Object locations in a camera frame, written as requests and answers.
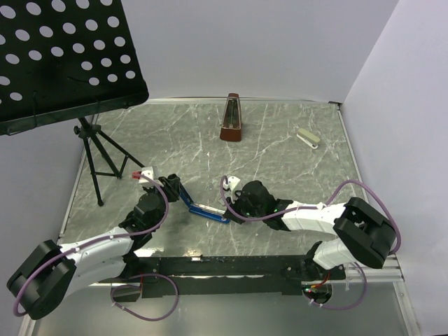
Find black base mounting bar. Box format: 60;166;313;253
101;255;346;298

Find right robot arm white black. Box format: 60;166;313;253
220;176;401;279

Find brown wooden metronome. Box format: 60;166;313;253
220;93;242;142

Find blue metal stapler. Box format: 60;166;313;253
179;184;230;224

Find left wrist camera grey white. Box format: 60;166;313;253
132;166;161;188

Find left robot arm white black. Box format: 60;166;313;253
7;171;181;320

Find black perforated music stand desk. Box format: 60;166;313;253
1;1;149;135

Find black music stand tripod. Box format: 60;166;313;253
73;117;144;207

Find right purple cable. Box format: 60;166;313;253
219;175;403;312

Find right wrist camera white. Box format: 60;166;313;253
223;176;242;193

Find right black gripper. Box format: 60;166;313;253
225;188;265;224

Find aluminium frame rail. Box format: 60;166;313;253
31;254;405;288

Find small beige white stapler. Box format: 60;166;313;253
296;128;320;149

